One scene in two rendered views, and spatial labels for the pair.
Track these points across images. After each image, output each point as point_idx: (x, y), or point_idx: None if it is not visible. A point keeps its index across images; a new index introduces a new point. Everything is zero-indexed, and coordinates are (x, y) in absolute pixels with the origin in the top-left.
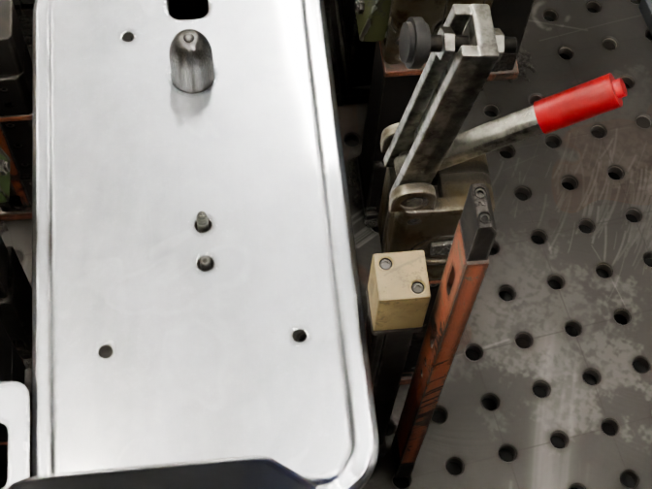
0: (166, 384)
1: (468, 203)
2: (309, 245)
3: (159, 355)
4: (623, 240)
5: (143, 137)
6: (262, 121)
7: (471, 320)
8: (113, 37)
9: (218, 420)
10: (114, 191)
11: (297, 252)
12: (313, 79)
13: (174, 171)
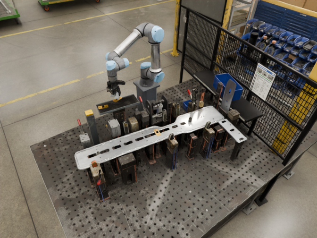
0: (212, 115)
1: (203, 90)
2: (198, 111)
3: (211, 116)
4: None
5: (196, 122)
6: (191, 116)
7: (182, 124)
8: (189, 126)
9: (213, 112)
10: (202, 122)
11: (199, 112)
12: (186, 114)
13: (198, 119)
